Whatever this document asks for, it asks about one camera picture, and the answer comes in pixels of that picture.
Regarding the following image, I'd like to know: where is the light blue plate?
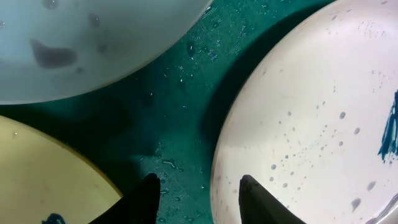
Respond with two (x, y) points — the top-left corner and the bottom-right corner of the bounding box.
(1, 0), (211, 105)

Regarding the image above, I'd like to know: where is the yellow plate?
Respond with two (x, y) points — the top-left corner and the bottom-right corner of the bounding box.
(1, 116), (123, 223)

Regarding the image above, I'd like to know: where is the teal plastic tray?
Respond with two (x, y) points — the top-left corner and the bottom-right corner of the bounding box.
(1, 0), (326, 223)

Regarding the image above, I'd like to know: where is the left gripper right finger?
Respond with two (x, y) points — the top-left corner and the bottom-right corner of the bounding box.
(239, 175), (305, 224)

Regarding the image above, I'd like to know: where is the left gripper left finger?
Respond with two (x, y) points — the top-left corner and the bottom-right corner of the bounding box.
(89, 173), (160, 224)

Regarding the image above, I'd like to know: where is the white plate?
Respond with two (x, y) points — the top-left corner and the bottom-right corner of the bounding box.
(210, 0), (397, 223)

